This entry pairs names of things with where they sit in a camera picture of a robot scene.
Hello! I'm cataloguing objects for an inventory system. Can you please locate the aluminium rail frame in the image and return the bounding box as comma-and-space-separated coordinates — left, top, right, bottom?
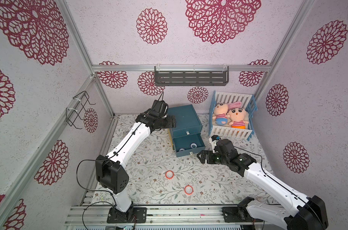
64, 204, 307, 230

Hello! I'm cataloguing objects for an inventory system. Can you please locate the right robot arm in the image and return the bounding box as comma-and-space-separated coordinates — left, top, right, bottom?
197, 135, 329, 230

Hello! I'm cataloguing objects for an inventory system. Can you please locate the white blue toy crib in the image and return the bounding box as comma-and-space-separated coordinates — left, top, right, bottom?
209, 91, 257, 140

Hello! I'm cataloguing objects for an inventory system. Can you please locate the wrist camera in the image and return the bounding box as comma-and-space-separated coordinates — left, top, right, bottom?
150, 100, 169, 118
209, 135, 221, 149

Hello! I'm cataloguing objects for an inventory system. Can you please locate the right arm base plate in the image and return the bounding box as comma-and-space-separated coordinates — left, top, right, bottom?
222, 207, 249, 223

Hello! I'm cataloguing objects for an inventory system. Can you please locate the grey wall shelf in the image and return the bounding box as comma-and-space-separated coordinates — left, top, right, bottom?
154, 67, 229, 86

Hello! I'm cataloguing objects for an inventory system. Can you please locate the teal three-drawer cabinet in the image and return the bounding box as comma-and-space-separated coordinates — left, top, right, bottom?
168, 104, 205, 158

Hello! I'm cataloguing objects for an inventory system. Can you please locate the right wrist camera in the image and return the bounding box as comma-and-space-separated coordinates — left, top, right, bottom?
209, 135, 221, 149

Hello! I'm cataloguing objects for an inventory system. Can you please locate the red tape roll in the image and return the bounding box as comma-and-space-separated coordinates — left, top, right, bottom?
184, 185, 194, 196
165, 170, 174, 180

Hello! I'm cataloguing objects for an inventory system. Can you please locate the black wire wall rack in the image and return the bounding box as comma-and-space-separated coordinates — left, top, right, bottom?
65, 91, 96, 130

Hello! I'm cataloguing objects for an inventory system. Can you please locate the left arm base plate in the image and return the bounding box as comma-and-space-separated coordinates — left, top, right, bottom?
107, 207, 147, 224

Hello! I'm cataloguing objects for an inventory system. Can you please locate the black-haired plush doll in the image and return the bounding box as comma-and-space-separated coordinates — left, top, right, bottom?
227, 101, 249, 129

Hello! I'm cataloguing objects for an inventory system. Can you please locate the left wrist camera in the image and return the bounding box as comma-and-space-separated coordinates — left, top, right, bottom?
150, 100, 169, 118

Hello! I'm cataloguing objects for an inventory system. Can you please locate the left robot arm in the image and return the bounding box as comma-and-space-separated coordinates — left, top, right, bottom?
95, 111, 176, 213

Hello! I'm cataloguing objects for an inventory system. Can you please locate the pink plush doll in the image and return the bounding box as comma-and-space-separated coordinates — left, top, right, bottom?
212, 103, 229, 126

